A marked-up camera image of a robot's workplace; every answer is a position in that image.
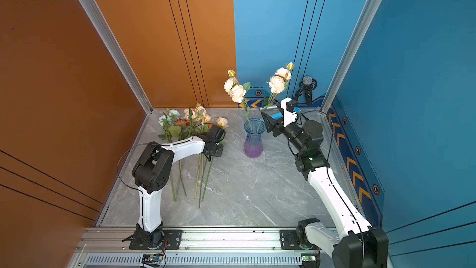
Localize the pink flower stem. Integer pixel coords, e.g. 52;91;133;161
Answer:
263;62;295;111
201;117;228;202
224;69;252;126

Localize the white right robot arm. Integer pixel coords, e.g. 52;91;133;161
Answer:
262;110;389;268

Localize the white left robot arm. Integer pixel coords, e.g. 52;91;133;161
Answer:
125;125;226;250

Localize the purple blue glass vase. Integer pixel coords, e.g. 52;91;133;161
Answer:
244;119;266;158

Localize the peach flower bunch stem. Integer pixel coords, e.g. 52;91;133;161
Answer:
184;103;211;208

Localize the white flower stem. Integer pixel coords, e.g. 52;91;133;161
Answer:
159;109;183;202

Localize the black tripod microphone stand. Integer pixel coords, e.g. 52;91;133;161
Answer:
293;81;304;101

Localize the right circuit board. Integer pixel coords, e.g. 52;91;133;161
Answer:
299;253;321;268

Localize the circuit board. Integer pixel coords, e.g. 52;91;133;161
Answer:
299;253;321;268
141;253;167;268

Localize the left circuit board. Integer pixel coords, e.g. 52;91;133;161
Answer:
141;253;167;268

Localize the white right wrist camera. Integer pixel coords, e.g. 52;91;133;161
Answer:
281;98;299;127

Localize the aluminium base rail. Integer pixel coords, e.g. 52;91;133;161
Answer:
69;227;334;268

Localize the aluminium corner post right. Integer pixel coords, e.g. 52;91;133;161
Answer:
321;0;382;114

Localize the aluminium corner post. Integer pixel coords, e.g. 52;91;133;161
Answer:
321;0;382;114
78;0;154;115

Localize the aluminium corner post left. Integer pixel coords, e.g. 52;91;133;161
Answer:
78;0;154;115

